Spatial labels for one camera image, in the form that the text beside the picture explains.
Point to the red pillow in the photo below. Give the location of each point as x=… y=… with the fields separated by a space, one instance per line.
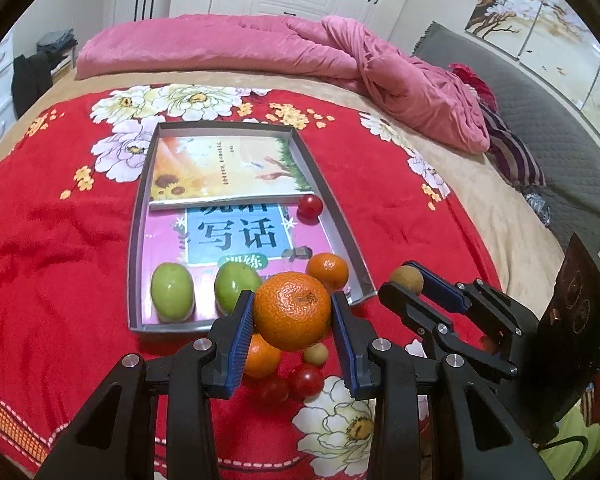
x=472 y=82

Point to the large tan longan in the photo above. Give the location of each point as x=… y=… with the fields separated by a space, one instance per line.
x=407 y=280

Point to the grey padded headboard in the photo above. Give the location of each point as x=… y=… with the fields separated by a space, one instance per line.
x=555 y=125

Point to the stool with folded clothes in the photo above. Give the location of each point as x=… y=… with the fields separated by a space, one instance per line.
x=55 y=42

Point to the grey cardboard tray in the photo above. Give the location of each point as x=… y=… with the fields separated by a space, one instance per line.
x=337 y=215

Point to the pink workbook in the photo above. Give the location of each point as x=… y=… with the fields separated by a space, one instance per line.
x=230 y=235

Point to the red floral blanket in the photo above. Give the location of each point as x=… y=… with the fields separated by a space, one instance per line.
x=55 y=260

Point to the green cloth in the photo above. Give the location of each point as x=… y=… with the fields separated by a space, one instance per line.
x=587 y=460

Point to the green jujube fruit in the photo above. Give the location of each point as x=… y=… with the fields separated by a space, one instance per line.
x=172 y=292
x=235 y=287

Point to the sunflower cover book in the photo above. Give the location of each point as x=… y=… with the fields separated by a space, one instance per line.
x=220 y=170

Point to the red cherry tomato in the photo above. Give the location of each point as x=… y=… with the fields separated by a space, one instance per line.
x=273 y=390
x=310 y=207
x=306 y=381

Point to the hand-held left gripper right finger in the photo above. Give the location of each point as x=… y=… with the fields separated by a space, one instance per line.
x=347 y=350

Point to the orange mandarin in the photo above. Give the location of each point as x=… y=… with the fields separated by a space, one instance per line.
x=292 y=310
x=260 y=357
x=328 y=271

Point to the floral wall painting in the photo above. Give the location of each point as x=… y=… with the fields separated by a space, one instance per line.
x=545 y=25

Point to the pink duvet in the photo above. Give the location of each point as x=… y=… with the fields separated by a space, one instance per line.
x=230 y=45

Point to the small tan longan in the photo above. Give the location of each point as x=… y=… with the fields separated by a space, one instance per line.
x=315 y=353

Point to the striped pillow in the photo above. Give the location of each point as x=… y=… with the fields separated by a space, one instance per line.
x=512 y=155

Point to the crumpled grey plastic bag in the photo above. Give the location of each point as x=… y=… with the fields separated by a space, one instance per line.
x=537 y=205

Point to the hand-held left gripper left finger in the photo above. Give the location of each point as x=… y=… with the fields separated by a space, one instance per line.
x=240 y=340

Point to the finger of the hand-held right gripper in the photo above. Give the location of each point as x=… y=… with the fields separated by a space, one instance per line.
x=405 y=302
x=445 y=290

